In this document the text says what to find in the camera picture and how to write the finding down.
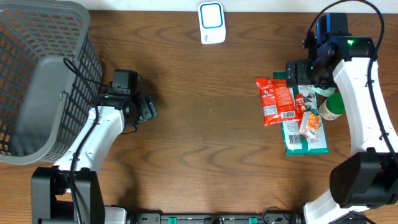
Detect red candy bar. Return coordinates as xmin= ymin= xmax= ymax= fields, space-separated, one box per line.
xmin=295 ymin=93 xmax=307 ymax=119

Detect light green wrapper packet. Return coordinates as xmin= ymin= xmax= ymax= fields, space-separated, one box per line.
xmin=312 ymin=86 xmax=336 ymax=98

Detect red snack bag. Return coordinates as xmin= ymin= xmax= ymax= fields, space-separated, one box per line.
xmin=256 ymin=78 xmax=299 ymax=126

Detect green lid jar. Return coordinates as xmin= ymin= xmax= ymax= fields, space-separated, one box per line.
xmin=319 ymin=93 xmax=345 ymax=121

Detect orange Kleenex tissue pack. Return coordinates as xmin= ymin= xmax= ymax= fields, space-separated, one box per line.
xmin=299 ymin=111 xmax=320 ymax=139

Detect green 3M gloves package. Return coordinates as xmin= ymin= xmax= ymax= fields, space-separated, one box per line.
xmin=281 ymin=85 xmax=330 ymax=156

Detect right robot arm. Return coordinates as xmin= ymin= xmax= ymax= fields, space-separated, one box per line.
xmin=286 ymin=12 xmax=397 ymax=223

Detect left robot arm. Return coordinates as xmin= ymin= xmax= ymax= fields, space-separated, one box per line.
xmin=31 ymin=69 xmax=158 ymax=223

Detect white barcode scanner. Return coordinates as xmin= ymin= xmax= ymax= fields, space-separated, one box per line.
xmin=198 ymin=1 xmax=226 ymax=45

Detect grey plastic mesh basket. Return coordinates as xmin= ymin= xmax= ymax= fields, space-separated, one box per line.
xmin=1 ymin=1 xmax=104 ymax=165

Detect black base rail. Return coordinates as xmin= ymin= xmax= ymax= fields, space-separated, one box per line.
xmin=126 ymin=211 xmax=305 ymax=224

